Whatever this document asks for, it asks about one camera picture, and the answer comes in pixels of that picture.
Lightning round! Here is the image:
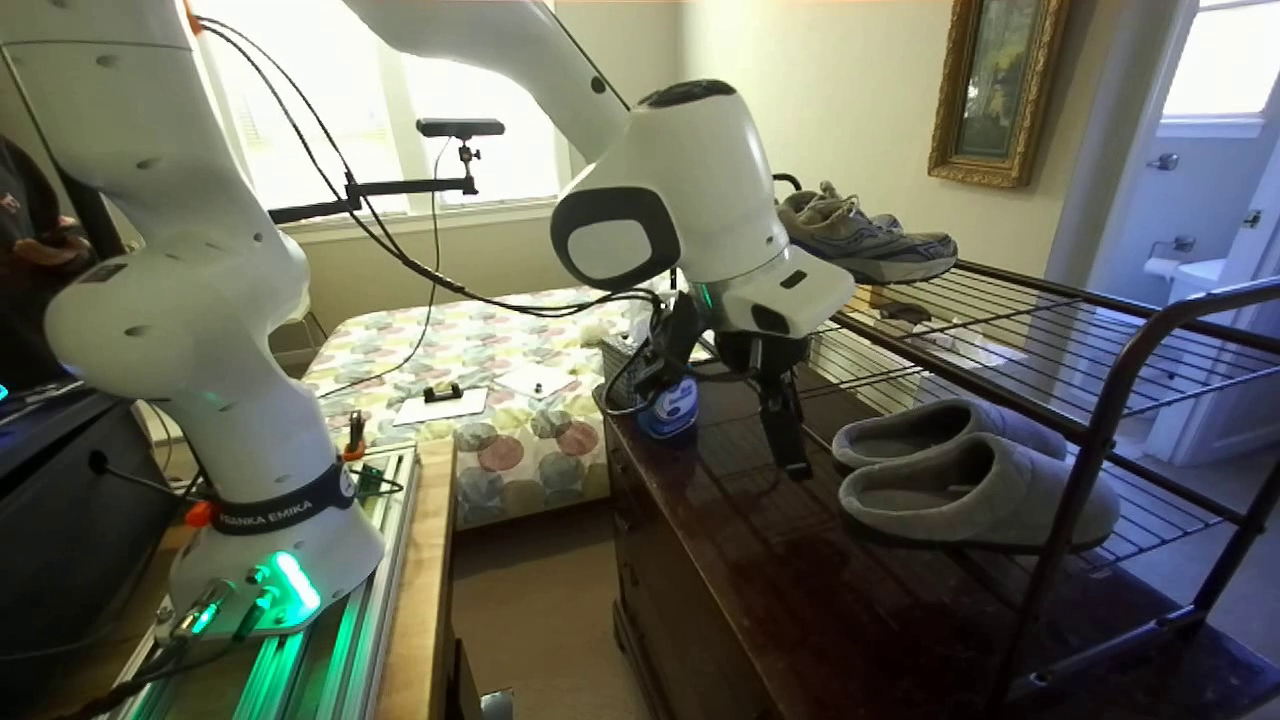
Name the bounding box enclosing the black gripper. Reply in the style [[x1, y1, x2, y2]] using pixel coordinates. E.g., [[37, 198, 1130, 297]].
[[712, 325, 815, 480]]

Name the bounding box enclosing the grey felt slipper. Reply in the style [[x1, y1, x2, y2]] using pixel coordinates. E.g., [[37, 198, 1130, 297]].
[[835, 431, 1120, 552], [827, 396, 1071, 473]]

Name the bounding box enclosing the blue spray bottle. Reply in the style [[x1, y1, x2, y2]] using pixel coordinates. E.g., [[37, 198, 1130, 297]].
[[632, 368, 706, 447]]

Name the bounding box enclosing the dark wooden dresser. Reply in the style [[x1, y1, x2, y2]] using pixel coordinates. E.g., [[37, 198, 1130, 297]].
[[599, 343, 1280, 720]]

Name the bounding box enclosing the white and blue sneaker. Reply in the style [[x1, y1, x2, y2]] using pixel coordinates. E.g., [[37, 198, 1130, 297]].
[[778, 180, 965, 287]]

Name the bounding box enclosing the floral quilt bed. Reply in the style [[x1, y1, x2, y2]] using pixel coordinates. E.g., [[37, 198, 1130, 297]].
[[300, 285, 655, 536]]

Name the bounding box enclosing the black metal shoe rack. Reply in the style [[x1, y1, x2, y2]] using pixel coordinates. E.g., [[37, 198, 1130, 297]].
[[774, 169, 1280, 714]]

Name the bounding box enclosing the white paper sheet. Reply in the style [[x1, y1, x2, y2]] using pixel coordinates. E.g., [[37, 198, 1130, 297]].
[[392, 385, 493, 430]]

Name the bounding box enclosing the gold framed picture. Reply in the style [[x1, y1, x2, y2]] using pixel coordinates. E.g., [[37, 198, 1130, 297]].
[[925, 0, 1075, 192]]

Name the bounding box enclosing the light wooden robot table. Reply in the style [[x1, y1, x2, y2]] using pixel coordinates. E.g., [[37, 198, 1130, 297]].
[[373, 431, 459, 720]]

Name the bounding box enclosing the white panel door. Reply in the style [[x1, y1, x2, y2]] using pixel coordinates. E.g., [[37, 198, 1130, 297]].
[[1094, 116, 1280, 473]]

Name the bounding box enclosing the bright window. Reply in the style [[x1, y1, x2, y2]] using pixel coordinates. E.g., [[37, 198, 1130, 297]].
[[194, 0, 583, 245]]

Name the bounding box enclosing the black controller box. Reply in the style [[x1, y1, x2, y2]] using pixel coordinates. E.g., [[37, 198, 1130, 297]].
[[0, 385, 186, 672]]

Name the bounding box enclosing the person in dark clothing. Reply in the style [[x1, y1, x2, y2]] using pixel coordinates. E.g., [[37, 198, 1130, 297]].
[[0, 132, 124, 396]]

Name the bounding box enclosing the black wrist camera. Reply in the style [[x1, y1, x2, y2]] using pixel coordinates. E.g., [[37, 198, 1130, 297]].
[[606, 294, 712, 418]]

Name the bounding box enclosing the thin black cable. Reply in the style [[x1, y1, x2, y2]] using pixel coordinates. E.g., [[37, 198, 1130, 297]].
[[315, 136, 454, 404]]

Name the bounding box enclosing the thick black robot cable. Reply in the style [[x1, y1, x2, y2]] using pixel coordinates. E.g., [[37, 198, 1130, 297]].
[[194, 11, 673, 325]]

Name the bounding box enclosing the black stereo camera bar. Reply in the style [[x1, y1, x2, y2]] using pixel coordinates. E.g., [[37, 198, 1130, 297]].
[[412, 116, 508, 146]]

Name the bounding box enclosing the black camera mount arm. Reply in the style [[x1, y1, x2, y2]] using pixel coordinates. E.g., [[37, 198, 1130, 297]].
[[266, 136, 486, 230]]

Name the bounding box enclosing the green-lit metal base plate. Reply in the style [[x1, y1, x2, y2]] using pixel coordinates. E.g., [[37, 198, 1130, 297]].
[[77, 445, 425, 720]]

